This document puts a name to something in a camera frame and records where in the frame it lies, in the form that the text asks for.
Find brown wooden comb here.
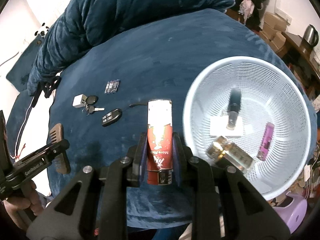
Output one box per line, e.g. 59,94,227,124
49,123,71,174

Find red and white lighter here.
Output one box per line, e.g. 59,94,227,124
147,99,173,186

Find purple lighter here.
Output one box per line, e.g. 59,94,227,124
257,122,274,161

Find black remote key fob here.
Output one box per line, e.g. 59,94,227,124
101,108,123,127

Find black car key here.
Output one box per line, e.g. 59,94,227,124
86,105,105,114

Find white wall charger plug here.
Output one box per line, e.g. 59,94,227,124
72,94,87,108

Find black cylindrical tube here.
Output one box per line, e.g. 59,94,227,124
227,88,241,130

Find black oval key fob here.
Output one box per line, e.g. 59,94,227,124
86,95,99,105

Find pack of blue batteries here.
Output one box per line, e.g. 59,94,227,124
104,79,120,94

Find person's left hand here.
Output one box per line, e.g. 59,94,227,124
3,180,44,231

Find clear gold perfume bottle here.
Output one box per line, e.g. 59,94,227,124
206,136,255,174

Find purple plastic stool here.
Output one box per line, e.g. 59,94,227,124
273,192,308,233

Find white card in basket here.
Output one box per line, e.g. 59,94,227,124
209,115,244,138

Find light blue mesh basket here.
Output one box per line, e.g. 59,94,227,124
183,56,312,200

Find blue plush table cover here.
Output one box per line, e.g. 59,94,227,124
47,8,318,230

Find dark blue plush blanket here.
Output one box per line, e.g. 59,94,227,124
6,0,234,95

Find stacked cardboard boxes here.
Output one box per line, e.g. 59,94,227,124
259,12,287,52

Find stainless steel kettle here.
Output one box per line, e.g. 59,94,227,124
303,24,319,48

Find black bag strap clip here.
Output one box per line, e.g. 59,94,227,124
43,76,61,98

